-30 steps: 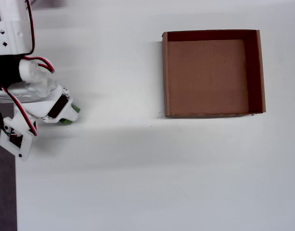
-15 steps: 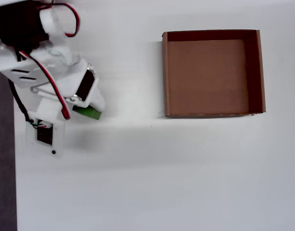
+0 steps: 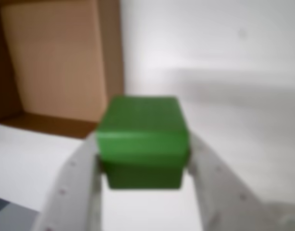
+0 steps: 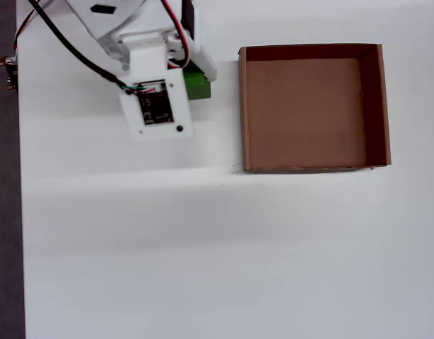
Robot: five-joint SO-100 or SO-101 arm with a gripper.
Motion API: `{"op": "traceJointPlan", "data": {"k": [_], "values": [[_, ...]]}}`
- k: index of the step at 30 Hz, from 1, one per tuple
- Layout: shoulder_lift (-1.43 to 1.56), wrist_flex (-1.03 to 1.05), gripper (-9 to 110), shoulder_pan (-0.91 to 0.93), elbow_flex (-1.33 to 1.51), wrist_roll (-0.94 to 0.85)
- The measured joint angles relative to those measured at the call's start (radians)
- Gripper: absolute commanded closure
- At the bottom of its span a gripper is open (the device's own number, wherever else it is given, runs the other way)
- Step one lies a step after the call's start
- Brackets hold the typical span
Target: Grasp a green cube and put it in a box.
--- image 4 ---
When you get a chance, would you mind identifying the brown cardboard box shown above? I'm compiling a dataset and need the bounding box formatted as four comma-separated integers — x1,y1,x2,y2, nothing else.
237,42,392,174

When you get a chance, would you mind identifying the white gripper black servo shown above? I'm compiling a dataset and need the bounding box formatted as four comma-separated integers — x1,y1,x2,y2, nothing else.
98,30,218,82

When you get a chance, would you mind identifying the white wrist camera mount plate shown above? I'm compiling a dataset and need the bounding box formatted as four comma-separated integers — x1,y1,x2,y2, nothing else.
118,44,195,139

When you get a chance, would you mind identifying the green cube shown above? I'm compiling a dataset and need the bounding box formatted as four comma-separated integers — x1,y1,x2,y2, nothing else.
183,59,212,102

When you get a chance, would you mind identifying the black camera cable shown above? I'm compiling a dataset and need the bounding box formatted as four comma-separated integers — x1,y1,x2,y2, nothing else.
28,0,130,95

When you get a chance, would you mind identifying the red black servo cable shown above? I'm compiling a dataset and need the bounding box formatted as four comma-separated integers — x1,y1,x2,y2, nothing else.
160,0,192,69
13,6,38,61

